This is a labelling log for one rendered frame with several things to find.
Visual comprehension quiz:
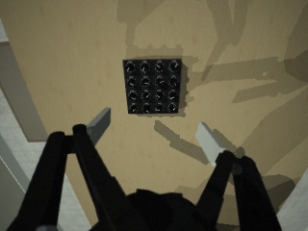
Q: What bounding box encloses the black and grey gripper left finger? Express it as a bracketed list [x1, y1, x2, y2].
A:
[6, 107, 150, 231]

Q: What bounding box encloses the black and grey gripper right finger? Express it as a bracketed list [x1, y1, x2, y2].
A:
[183, 121, 282, 231]

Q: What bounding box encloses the black knob box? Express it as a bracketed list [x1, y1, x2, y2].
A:
[122, 59, 182, 115]

